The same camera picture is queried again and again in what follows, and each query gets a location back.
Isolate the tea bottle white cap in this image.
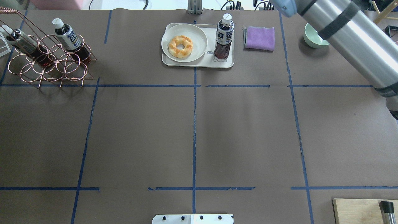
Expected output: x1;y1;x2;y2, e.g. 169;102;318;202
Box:
214;14;234;59

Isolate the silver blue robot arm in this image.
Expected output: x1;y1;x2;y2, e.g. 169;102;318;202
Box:
271;0;398;118

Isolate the cream serving tray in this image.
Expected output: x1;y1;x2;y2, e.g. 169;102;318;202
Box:
162;23;235;69

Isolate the black glass holder tray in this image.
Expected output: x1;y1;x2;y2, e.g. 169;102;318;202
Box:
384;25;398;38

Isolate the glazed donut pastry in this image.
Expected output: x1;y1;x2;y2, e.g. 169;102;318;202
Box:
168;35;193;58

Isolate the cream round plate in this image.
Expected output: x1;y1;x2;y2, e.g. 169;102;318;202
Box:
161;24;207;63

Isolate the purple folded cloth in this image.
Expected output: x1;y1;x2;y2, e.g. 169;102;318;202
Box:
243;26;275;51

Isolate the orange black power strip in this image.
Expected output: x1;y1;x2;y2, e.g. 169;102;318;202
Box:
220;0;276;11

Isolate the mint green bowl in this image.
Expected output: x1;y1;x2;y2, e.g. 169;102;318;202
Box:
303;23;330;49

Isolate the wooden cutting board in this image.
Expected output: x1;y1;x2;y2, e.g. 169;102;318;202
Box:
332;198;398;224

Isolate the pink storage box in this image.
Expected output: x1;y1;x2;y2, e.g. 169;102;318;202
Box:
30;0;84;10

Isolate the wooden cup stand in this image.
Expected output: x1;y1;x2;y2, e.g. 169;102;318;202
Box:
371;0;398;24

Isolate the steel muddler black tip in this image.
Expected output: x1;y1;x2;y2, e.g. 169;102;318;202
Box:
380;200;397;224

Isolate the aluminium frame post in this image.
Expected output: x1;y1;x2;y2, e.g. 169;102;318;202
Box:
187;0;203;15

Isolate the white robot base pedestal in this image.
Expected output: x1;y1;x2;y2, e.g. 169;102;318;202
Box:
152;214;234;224

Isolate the copper wire bottle rack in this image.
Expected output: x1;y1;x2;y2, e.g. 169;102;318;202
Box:
1;7;97;88

